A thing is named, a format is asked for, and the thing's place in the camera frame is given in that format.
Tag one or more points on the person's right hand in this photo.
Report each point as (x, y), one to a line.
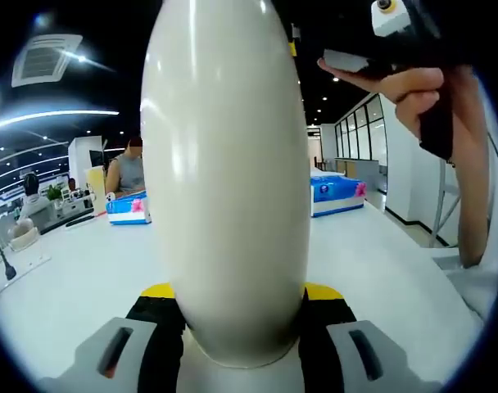
(413, 86)

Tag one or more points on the cream white water cup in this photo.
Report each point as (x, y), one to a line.
(224, 184)

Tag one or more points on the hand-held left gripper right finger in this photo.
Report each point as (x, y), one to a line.
(355, 356)

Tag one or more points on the person's white shirt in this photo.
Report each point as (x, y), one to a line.
(478, 290)

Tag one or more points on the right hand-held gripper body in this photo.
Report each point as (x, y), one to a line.
(390, 20)

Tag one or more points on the white power strip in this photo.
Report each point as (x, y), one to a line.
(28, 268)

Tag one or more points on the small potted plant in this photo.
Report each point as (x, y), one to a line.
(54, 193)

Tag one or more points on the white table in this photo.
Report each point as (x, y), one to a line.
(89, 270)

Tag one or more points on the blue tissue pack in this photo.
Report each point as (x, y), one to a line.
(335, 198)
(126, 210)

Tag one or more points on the black keyboard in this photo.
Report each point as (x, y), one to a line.
(64, 221)

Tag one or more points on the metal storage shelf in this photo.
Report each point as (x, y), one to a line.
(441, 204)

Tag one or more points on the ceiling air conditioner unit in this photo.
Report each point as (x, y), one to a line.
(46, 59)

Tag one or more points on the yellow drink cup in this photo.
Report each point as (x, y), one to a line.
(95, 192)

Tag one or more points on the ceiling light strip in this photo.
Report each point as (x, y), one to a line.
(52, 118)

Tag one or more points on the beige lidded bowl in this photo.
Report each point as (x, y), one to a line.
(23, 235)

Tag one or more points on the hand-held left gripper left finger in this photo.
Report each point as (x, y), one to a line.
(110, 352)

